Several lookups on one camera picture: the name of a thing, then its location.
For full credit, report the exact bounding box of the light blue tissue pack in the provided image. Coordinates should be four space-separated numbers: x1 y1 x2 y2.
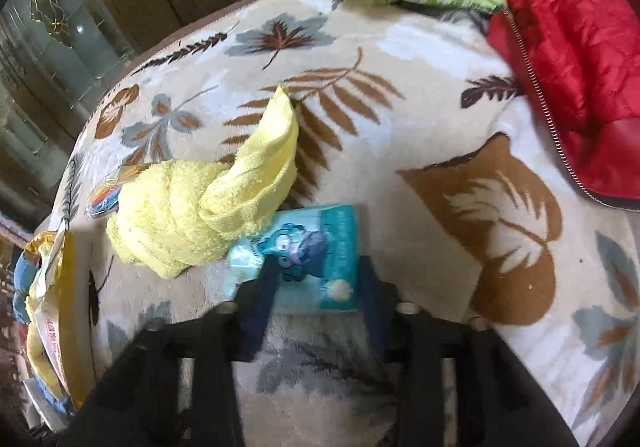
222 204 363 315

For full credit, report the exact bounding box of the rainbow striped packet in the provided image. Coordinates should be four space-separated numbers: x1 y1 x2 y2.
86 164 151 220

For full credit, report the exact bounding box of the white foam box yellow tape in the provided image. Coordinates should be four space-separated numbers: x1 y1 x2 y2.
22 229 96 413

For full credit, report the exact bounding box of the yellow towel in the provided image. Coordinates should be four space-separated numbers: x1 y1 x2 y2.
106 84 301 278

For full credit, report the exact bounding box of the red jacket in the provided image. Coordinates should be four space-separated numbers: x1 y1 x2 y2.
486 0 640 214

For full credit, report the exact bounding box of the leaf print blanket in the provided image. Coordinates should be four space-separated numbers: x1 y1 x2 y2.
50 0 640 447

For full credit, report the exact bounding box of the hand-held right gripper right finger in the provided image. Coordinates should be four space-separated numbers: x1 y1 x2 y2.
357 254 583 447

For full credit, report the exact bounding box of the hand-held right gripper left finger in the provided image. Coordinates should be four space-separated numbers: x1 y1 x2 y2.
57 259 281 447

